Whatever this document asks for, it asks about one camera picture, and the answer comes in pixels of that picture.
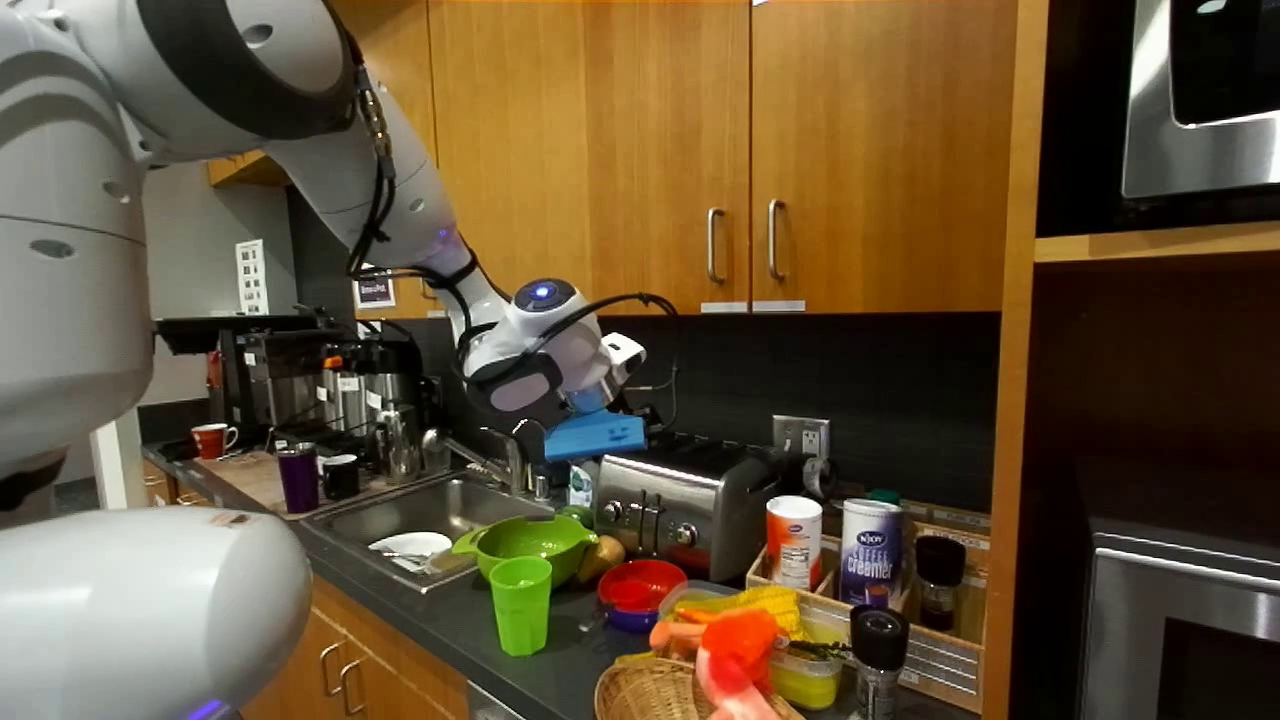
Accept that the black pepper grinder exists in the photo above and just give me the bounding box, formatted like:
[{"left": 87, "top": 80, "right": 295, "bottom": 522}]
[{"left": 846, "top": 601, "right": 910, "bottom": 720}]

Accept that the black mug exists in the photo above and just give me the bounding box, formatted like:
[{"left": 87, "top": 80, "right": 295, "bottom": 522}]
[{"left": 317, "top": 446, "right": 363, "bottom": 506}]

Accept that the white wall panel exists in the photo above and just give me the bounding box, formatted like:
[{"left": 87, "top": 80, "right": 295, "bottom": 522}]
[{"left": 232, "top": 235, "right": 277, "bottom": 319}]

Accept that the clear dish soap bottle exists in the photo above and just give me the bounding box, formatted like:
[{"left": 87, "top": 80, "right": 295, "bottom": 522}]
[{"left": 564, "top": 459, "right": 603, "bottom": 519}]

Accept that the chrome sink faucet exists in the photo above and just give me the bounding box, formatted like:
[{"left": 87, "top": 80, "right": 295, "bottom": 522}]
[{"left": 421, "top": 427, "right": 552, "bottom": 506}]

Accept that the wooden crate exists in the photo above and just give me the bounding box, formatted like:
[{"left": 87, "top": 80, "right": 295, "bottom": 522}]
[{"left": 740, "top": 496, "right": 993, "bottom": 717}]

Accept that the green plastic cup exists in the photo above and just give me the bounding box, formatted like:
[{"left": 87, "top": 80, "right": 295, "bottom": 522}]
[{"left": 483, "top": 551, "right": 554, "bottom": 660}]

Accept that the white plate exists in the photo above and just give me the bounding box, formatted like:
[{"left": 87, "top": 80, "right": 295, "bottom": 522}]
[{"left": 369, "top": 529, "right": 454, "bottom": 568}]

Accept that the white orange canister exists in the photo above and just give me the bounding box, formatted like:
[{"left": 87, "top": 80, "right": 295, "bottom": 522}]
[{"left": 760, "top": 493, "right": 828, "bottom": 590}]

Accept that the brown pear toy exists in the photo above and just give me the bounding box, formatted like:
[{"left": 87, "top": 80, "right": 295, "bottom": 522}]
[{"left": 570, "top": 531, "right": 627, "bottom": 587}]

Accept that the yellow toy vegetable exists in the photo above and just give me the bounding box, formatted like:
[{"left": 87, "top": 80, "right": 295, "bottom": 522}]
[{"left": 670, "top": 584, "right": 806, "bottom": 640}]

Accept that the stainless steel toaster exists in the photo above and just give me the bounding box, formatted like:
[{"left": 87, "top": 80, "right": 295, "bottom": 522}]
[{"left": 593, "top": 427, "right": 813, "bottom": 584}]

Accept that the small tub with yellow food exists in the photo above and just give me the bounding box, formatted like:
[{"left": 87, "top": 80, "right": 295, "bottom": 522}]
[{"left": 768, "top": 635, "right": 846, "bottom": 717}]

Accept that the wooden base cabinet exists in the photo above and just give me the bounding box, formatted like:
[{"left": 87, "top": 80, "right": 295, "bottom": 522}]
[{"left": 243, "top": 573, "right": 472, "bottom": 720}]

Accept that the black coffee brewer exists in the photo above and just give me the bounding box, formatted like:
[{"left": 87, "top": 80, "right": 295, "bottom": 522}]
[{"left": 150, "top": 312, "right": 449, "bottom": 470}]

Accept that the red plastic bowl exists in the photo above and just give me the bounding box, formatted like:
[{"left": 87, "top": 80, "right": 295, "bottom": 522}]
[{"left": 593, "top": 554, "right": 691, "bottom": 621}]

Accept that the stainless steel sink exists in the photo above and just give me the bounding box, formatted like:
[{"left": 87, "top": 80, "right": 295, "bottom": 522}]
[{"left": 300, "top": 470, "right": 560, "bottom": 596}]

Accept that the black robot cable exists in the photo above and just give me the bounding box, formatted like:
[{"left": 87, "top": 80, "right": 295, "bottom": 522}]
[{"left": 338, "top": 36, "right": 683, "bottom": 350}]

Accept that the wooden tall cabinet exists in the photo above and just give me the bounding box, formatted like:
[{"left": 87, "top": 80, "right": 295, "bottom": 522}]
[{"left": 980, "top": 0, "right": 1280, "bottom": 720}]

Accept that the red pink toy food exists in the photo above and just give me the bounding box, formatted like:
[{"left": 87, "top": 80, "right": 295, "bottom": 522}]
[{"left": 691, "top": 609, "right": 787, "bottom": 720}]

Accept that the white blue canister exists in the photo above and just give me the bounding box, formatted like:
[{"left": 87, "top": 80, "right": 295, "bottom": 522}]
[{"left": 837, "top": 493, "right": 906, "bottom": 610}]

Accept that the stainless steel microwave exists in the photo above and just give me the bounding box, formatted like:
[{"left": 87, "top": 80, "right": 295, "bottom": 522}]
[{"left": 1116, "top": 0, "right": 1280, "bottom": 202}]

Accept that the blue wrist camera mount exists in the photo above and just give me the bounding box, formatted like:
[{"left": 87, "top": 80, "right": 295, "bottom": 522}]
[{"left": 539, "top": 404, "right": 650, "bottom": 467}]

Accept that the green mixing bowl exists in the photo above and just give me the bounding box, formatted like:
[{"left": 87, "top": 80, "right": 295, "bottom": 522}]
[{"left": 452, "top": 513, "right": 599, "bottom": 587}]

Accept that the wicker basket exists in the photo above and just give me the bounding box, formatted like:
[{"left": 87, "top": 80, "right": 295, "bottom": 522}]
[{"left": 588, "top": 650, "right": 806, "bottom": 720}]

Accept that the metal cabinet door handle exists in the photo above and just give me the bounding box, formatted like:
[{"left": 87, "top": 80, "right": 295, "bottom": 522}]
[
  {"left": 760, "top": 196, "right": 792, "bottom": 285},
  {"left": 317, "top": 635, "right": 346, "bottom": 700},
  {"left": 336, "top": 650, "right": 370, "bottom": 720},
  {"left": 704, "top": 201, "right": 735, "bottom": 287}
]

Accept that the stainless steel built-in oven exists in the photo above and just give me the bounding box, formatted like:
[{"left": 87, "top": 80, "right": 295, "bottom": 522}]
[{"left": 1080, "top": 515, "right": 1280, "bottom": 720}]

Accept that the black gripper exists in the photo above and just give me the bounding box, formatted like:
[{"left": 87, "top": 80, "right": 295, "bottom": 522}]
[{"left": 507, "top": 411, "right": 578, "bottom": 504}]

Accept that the dark spice jar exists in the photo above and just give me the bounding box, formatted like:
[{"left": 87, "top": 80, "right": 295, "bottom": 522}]
[{"left": 910, "top": 531, "right": 972, "bottom": 632}]

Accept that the orange carrot toy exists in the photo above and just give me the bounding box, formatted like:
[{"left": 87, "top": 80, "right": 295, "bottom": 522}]
[{"left": 642, "top": 610, "right": 712, "bottom": 660}]

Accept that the purple small bowl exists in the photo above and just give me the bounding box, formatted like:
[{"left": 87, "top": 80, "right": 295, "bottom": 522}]
[{"left": 603, "top": 602, "right": 665, "bottom": 640}]

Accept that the wall power outlet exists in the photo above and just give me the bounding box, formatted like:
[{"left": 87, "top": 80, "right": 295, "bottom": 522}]
[{"left": 768, "top": 407, "right": 837, "bottom": 499}]

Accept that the red mug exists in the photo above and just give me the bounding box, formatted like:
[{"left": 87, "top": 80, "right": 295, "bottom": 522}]
[{"left": 187, "top": 421, "right": 243, "bottom": 465}]

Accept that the purple mug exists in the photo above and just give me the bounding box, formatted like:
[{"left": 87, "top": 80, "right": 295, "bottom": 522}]
[{"left": 271, "top": 441, "right": 323, "bottom": 515}]

